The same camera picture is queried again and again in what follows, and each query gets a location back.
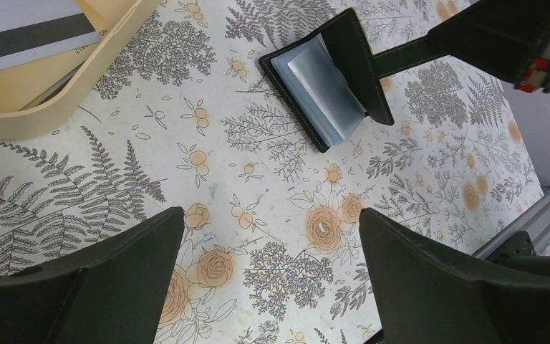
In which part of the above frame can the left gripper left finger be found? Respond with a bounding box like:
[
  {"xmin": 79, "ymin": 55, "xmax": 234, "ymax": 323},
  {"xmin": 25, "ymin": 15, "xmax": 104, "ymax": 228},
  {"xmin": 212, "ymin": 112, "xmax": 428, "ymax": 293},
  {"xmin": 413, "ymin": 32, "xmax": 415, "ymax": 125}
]
[{"xmin": 0, "ymin": 207, "xmax": 184, "ymax": 343}]

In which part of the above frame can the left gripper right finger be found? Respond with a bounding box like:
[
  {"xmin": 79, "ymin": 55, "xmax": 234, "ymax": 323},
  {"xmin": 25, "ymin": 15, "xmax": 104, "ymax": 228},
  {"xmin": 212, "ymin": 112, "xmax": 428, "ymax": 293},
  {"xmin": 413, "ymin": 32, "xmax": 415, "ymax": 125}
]
[{"xmin": 360, "ymin": 208, "xmax": 550, "ymax": 343}]

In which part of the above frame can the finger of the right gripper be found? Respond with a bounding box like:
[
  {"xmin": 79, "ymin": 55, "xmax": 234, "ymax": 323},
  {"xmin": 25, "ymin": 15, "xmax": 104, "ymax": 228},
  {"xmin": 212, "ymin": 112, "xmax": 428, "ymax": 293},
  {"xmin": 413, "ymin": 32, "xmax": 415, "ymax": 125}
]
[{"xmin": 371, "ymin": 36, "xmax": 446, "ymax": 79}]

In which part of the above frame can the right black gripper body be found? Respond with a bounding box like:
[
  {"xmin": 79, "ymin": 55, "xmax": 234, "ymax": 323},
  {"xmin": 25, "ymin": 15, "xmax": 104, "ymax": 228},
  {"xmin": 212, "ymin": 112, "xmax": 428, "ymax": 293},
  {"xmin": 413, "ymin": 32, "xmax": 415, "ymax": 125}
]
[{"xmin": 428, "ymin": 0, "xmax": 550, "ymax": 93}]

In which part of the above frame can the black card holder wallet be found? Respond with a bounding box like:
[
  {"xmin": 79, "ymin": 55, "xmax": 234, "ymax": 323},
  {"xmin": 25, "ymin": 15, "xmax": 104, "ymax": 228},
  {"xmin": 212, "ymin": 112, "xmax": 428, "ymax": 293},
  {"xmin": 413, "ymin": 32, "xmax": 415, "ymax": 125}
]
[{"xmin": 259, "ymin": 8, "xmax": 394, "ymax": 153}]

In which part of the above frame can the grey striped credit card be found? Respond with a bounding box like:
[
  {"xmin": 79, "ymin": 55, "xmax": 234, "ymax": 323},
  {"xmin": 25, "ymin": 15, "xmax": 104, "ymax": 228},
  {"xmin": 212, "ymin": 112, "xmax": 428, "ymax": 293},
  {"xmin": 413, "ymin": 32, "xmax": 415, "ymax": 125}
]
[{"xmin": 0, "ymin": 1, "xmax": 100, "ymax": 70}]

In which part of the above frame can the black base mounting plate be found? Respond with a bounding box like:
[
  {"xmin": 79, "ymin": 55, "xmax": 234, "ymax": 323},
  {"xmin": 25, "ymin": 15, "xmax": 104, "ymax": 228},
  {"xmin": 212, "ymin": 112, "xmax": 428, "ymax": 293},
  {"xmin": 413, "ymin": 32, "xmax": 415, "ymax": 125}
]
[{"xmin": 486, "ymin": 231, "xmax": 550, "ymax": 277}]

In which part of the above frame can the beige oval tray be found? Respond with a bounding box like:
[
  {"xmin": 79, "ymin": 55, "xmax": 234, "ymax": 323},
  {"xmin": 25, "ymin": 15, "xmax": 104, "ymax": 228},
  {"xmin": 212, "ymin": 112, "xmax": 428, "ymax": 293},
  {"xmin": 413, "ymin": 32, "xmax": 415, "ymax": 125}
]
[{"xmin": 0, "ymin": 1, "xmax": 159, "ymax": 140}]

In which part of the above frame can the aluminium front rail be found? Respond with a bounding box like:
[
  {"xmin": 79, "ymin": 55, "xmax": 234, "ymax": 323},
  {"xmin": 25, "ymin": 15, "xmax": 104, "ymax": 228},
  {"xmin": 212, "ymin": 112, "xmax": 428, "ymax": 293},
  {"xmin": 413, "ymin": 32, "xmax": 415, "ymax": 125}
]
[{"xmin": 473, "ymin": 186, "xmax": 550, "ymax": 259}]

